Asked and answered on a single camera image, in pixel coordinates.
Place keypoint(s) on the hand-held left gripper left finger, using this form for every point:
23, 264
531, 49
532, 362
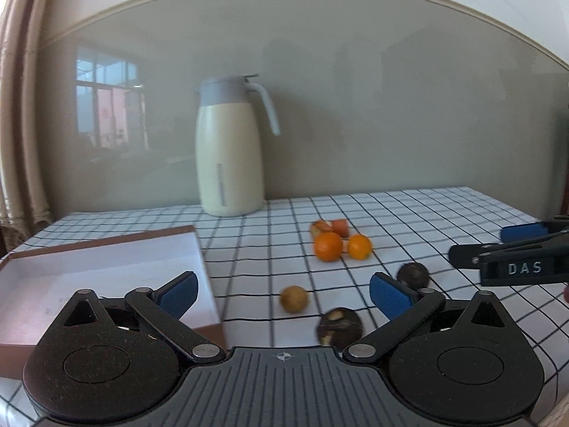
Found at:
178, 296

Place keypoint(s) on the orange carrot chunk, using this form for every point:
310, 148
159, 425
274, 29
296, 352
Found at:
340, 227

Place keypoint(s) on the dark purple round fruit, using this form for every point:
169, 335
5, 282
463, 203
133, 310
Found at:
412, 275

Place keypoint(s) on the brown charred food chunk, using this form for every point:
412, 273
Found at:
319, 227

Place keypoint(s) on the beige curtain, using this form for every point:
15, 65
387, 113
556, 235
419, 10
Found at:
20, 111

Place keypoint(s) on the white black checkered tablecloth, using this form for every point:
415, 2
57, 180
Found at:
266, 240

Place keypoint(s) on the large orange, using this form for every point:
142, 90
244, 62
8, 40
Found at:
328, 247

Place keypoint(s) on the brown cardboard box white inside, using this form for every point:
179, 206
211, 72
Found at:
102, 271

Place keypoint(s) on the cream thermos jug grey lid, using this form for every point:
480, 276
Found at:
229, 160

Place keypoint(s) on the tan round longan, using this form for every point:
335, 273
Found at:
294, 299

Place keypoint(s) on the small orange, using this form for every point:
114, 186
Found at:
359, 247

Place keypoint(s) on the dark brown cracked fruit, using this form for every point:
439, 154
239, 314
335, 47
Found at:
340, 325

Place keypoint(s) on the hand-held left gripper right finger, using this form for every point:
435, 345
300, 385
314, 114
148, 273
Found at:
391, 296

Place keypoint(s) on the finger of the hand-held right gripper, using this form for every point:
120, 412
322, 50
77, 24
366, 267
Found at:
466, 256
524, 232

